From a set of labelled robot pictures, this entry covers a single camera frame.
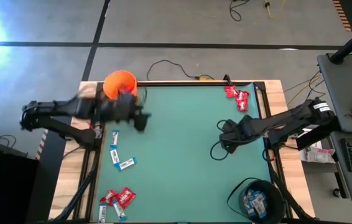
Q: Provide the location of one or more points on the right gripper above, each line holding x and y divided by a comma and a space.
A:
236, 130

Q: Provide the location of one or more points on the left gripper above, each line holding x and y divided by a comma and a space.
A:
124, 109

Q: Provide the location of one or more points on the blue white candy bar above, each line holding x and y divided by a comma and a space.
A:
250, 193
119, 211
126, 164
114, 155
259, 207
260, 196
248, 203
102, 213
114, 137

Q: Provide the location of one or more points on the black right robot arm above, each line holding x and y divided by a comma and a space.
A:
288, 118

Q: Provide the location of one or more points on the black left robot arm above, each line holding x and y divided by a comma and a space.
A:
54, 108

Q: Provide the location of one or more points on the red candy bag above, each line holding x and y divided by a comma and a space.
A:
243, 96
231, 91
242, 107
109, 196
125, 197

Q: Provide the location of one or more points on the black halloween bucket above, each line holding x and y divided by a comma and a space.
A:
275, 199

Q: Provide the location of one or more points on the green table mat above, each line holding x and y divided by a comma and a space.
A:
179, 140

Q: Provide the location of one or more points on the orange pumpkin bucket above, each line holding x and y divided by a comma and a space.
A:
117, 82

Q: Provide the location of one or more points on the clear plastic bag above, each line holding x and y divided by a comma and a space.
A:
317, 154

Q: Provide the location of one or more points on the grey desk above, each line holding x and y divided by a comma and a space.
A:
340, 93

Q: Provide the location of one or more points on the black cabinet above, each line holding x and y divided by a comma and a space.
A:
2, 186

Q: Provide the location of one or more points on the black table frame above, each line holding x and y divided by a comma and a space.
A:
194, 83

